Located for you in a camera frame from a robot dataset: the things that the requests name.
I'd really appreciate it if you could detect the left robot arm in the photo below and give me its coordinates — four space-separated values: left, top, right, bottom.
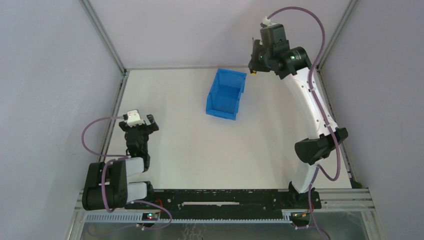
81 110 159 213

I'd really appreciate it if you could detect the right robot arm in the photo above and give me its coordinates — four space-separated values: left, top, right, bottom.
248 39 348 195

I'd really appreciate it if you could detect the blue plastic storage bin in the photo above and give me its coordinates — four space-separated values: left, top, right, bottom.
205 68 247 121

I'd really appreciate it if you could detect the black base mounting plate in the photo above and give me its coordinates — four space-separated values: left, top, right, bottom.
125 188 322 221

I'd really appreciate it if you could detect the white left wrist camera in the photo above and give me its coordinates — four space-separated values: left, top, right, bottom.
123 109 145 127

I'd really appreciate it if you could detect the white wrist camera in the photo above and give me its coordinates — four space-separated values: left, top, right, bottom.
123 109 145 127
260 17 287 47

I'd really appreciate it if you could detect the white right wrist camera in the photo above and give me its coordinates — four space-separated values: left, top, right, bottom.
260 17 287 47

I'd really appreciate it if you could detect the grey slotted cable duct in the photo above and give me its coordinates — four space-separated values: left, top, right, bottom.
85 212 293 224

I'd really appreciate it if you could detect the aluminium frame rail left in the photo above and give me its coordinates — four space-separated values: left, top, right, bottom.
79 0 128 155

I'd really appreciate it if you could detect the aluminium frame rail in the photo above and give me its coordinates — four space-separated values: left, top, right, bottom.
79 0 128 155
316 0 360 183

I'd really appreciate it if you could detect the aluminium frame rail right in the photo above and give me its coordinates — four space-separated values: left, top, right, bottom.
316 0 360 183

